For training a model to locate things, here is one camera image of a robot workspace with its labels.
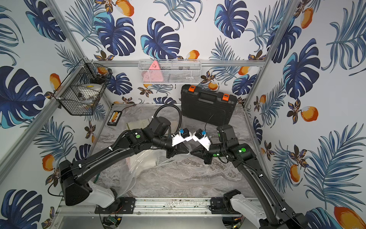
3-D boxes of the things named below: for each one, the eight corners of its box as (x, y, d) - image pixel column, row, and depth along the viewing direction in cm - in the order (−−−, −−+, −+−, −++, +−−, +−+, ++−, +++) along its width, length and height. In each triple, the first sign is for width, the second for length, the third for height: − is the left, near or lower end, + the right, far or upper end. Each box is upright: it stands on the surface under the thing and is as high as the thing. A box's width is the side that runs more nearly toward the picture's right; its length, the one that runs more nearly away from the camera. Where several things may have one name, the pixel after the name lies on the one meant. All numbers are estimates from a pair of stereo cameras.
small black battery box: (108, 125, 111) (106, 123, 109) (115, 112, 120) (114, 110, 118) (116, 125, 110) (115, 124, 109) (122, 112, 119) (121, 110, 118)
